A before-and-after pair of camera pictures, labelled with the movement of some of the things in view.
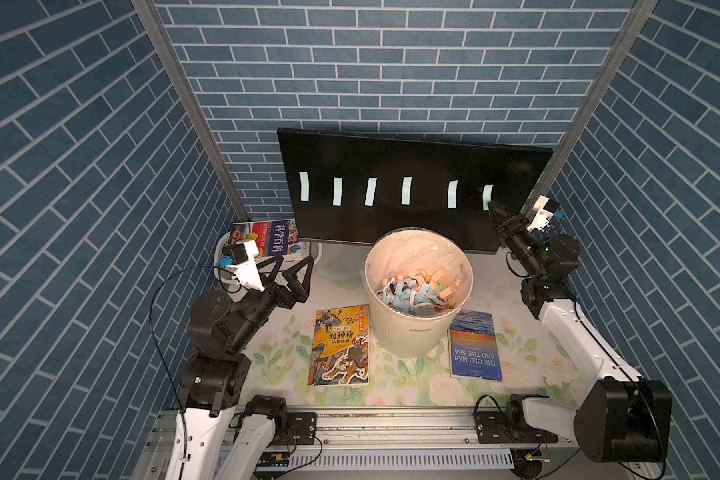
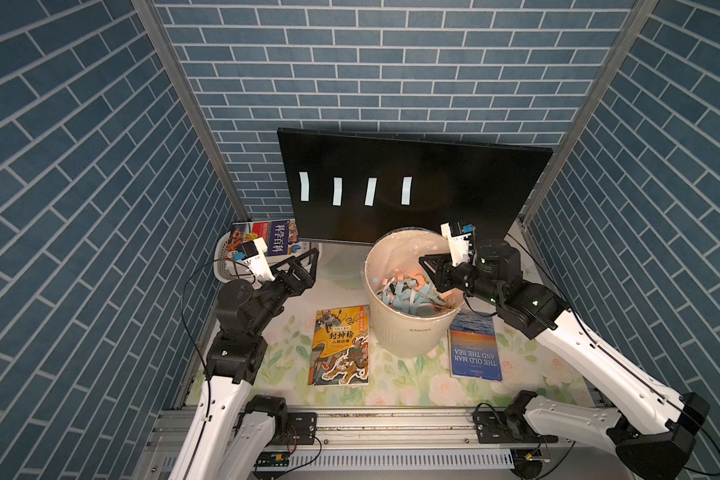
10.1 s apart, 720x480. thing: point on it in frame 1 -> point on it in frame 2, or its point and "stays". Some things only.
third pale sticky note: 370,192 stays
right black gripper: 513,229 -> 442,269
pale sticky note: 304,186 stays
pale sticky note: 337,191 stays
